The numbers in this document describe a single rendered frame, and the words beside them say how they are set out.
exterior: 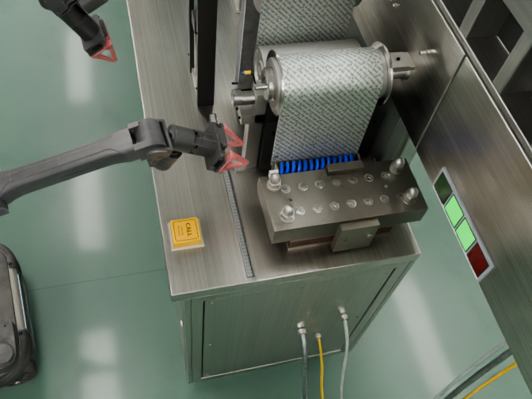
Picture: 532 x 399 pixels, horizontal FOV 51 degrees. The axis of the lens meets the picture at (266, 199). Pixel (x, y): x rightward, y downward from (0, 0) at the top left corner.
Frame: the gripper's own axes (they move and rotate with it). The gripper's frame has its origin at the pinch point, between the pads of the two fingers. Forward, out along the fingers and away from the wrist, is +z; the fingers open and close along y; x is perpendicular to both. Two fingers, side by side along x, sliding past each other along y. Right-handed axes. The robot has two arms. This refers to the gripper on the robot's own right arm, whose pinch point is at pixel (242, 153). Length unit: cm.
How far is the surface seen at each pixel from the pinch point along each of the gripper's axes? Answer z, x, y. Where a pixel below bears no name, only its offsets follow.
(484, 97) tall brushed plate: 20, 49, 19
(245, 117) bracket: -0.6, 4.8, -7.2
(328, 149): 21.1, 8.4, 0.0
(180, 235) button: -7.5, -22.0, 11.6
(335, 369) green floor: 85, -77, 30
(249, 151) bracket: 8.6, -7.1, -7.7
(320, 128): 13.6, 14.3, -0.1
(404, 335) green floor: 114, -62, 22
